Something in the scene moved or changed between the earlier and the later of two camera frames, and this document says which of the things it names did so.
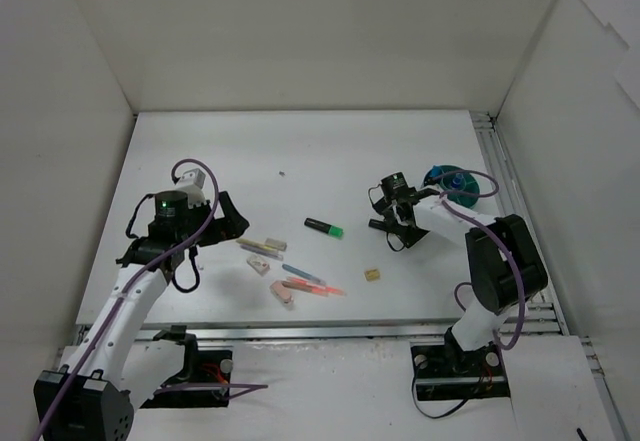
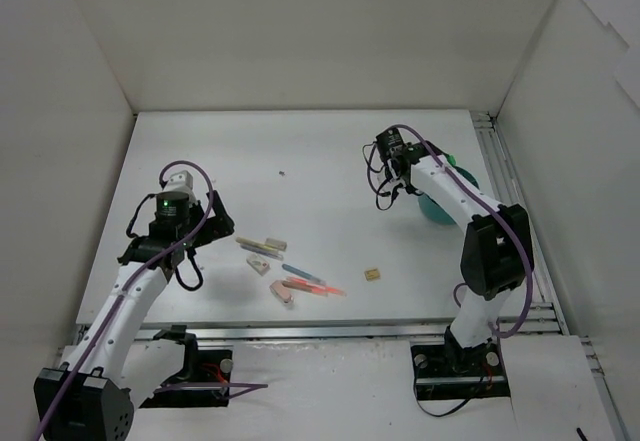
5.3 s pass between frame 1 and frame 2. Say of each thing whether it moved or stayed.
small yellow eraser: stayed
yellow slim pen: stayed
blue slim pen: stayed
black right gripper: moved
